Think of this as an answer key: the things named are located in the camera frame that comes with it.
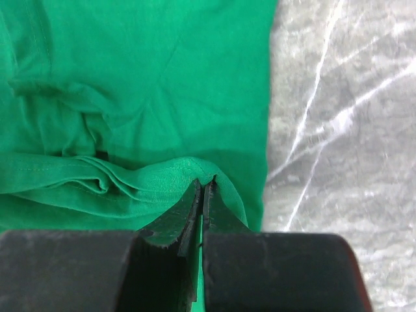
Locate green t shirt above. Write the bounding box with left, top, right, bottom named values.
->
left=0, top=0, right=278, bottom=312

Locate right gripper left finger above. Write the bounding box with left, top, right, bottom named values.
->
left=1, top=181, right=202, bottom=311

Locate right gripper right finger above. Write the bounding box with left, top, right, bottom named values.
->
left=202, top=182, right=372, bottom=311

